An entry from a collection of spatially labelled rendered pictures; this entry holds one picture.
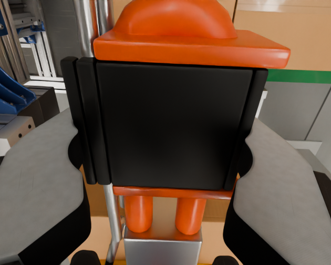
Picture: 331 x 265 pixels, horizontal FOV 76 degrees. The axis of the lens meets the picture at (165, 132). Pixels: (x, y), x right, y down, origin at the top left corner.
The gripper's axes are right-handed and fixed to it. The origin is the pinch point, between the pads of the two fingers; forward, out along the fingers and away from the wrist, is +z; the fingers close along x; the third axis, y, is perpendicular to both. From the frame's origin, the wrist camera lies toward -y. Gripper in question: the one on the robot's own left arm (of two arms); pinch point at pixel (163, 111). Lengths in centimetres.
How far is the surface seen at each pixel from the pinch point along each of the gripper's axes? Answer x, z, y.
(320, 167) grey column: 108, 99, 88
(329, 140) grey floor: 125, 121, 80
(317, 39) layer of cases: 51, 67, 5
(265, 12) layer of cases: 31, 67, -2
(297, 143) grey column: 102, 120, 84
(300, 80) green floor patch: 85, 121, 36
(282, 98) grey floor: 79, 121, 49
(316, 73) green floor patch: 94, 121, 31
